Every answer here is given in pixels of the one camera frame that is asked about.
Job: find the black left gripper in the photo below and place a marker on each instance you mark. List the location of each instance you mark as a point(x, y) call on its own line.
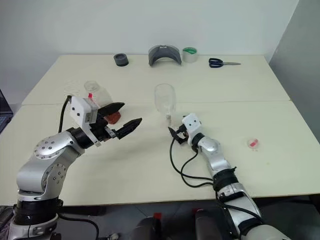
point(101, 127)

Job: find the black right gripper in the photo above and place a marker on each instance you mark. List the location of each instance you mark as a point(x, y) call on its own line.
point(183, 132)

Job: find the clear bottle with red liquid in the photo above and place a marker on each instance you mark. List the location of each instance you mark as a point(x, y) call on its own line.
point(100, 96)

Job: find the clear plastic bottle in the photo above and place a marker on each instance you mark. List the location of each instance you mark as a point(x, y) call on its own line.
point(165, 100)

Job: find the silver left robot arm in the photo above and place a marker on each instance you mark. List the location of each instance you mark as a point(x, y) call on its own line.
point(45, 160)

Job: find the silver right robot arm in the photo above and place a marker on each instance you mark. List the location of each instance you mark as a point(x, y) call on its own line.
point(212, 147)

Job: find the grey curved plastic arch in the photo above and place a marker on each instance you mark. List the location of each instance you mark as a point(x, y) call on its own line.
point(152, 56)

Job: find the clear bottle cap red label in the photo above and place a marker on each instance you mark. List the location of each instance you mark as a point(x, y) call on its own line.
point(253, 143)

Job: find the silver tape roll green core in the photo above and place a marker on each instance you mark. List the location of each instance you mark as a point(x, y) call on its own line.
point(190, 57)

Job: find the small red tag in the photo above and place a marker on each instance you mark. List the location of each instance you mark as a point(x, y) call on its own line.
point(157, 216)

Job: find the dark rounded shape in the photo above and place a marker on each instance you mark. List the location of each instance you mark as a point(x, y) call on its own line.
point(145, 230)

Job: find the dark laptop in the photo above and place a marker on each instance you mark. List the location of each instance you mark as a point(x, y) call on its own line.
point(3, 112)

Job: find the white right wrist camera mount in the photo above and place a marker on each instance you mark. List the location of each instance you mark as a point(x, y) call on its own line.
point(192, 123)

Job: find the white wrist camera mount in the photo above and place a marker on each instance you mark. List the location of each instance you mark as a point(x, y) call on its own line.
point(80, 110)
point(192, 123)

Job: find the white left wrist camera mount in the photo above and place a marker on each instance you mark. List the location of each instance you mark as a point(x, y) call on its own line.
point(80, 110)

